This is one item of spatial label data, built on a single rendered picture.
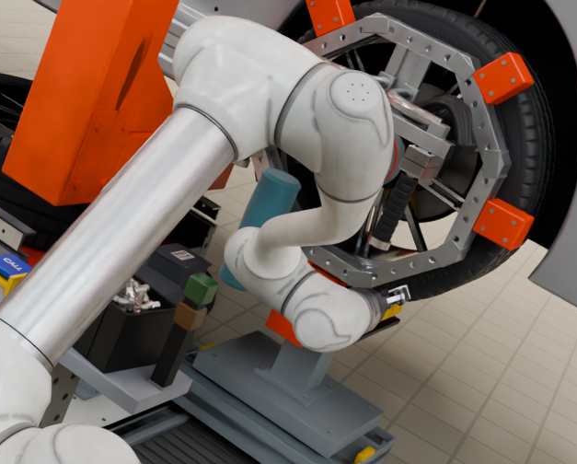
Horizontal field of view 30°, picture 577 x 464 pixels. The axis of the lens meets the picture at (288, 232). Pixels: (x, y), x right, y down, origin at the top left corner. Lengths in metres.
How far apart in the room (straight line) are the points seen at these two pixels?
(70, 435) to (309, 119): 0.50
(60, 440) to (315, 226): 0.62
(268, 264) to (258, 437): 0.73
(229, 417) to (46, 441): 1.38
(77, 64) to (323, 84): 0.90
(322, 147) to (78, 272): 0.35
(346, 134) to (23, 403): 0.51
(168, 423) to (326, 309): 0.84
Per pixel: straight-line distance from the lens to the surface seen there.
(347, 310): 1.86
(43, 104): 2.25
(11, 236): 2.43
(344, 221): 1.55
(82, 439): 1.20
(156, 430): 2.53
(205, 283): 1.77
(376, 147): 1.39
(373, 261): 2.38
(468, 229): 2.21
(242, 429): 2.53
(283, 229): 1.74
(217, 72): 1.42
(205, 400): 2.57
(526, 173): 2.26
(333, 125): 1.36
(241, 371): 2.58
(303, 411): 2.53
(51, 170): 2.24
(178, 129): 1.40
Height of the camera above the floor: 1.30
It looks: 17 degrees down
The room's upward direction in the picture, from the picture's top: 24 degrees clockwise
